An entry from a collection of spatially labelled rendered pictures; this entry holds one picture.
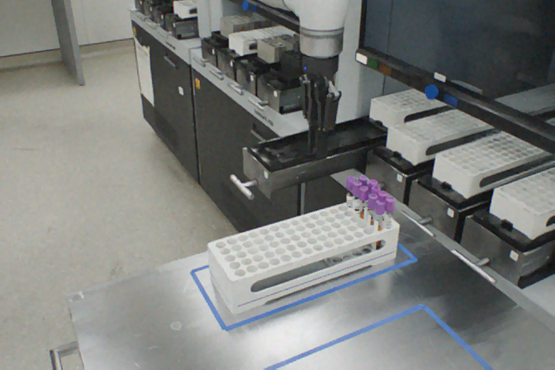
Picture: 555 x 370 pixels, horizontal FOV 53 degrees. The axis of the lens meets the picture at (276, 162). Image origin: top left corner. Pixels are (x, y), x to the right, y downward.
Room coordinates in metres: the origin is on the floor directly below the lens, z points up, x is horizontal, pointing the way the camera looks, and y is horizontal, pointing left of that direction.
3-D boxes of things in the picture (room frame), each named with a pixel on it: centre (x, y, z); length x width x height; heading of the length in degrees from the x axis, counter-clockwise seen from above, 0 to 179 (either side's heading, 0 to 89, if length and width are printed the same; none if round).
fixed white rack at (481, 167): (1.04, -0.48, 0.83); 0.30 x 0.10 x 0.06; 119
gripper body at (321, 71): (1.12, -0.09, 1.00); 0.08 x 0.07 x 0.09; 29
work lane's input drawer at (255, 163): (1.25, -0.23, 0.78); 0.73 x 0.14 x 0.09; 119
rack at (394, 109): (1.34, -0.39, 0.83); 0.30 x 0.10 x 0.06; 119
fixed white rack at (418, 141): (1.17, -0.41, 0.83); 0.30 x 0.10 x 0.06; 119
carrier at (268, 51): (1.74, 0.02, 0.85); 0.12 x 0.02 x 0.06; 30
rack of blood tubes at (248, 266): (0.71, -0.05, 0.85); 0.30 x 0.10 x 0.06; 117
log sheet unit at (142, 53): (2.74, 0.69, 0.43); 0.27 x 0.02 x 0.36; 29
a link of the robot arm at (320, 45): (1.12, -0.09, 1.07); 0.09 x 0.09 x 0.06
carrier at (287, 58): (1.61, -0.05, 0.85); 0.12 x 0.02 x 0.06; 29
